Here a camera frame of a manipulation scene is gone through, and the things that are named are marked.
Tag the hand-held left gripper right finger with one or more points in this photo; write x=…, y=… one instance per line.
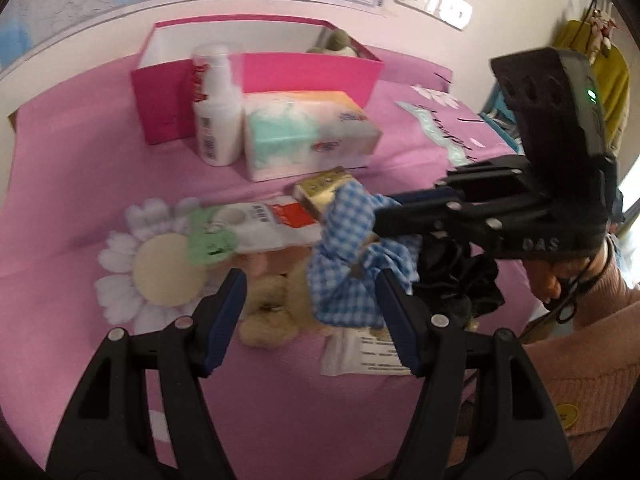
x=400, y=327

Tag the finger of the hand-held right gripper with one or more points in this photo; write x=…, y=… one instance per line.
x=425, y=222
x=425, y=196

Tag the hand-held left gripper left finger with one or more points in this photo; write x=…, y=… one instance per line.
x=224, y=322

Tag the beige plush bear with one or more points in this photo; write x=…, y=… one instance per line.
x=270, y=310

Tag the black scrunchie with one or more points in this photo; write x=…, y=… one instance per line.
x=450, y=280

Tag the blue gingham scrunchie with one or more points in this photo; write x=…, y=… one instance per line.
x=345, y=240

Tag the pink cardboard box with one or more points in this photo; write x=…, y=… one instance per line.
x=310, y=75

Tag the person's right forearm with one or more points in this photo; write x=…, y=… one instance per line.
x=595, y=360

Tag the person's right hand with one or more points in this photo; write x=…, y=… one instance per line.
x=547, y=280

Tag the white paper packet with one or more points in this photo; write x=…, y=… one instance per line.
x=360, y=355

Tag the yellow hanging garment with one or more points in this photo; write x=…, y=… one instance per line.
x=612, y=90

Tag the green packet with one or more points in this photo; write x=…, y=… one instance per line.
x=210, y=247

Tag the white daisy coaster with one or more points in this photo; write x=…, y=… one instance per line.
x=165, y=270

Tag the white tube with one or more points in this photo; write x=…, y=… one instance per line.
x=260, y=230

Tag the small gold box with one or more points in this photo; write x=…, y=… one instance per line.
x=320, y=190

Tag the small hanging plush toy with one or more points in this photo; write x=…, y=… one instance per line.
x=602, y=25

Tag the pastel tissue pack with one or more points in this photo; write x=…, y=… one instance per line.
x=300, y=130

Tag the green plush toy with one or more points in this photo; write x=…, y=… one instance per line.
x=340, y=40

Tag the white spray bottle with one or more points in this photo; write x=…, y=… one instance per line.
x=217, y=120

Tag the pink bed sheet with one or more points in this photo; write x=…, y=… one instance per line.
x=75, y=160

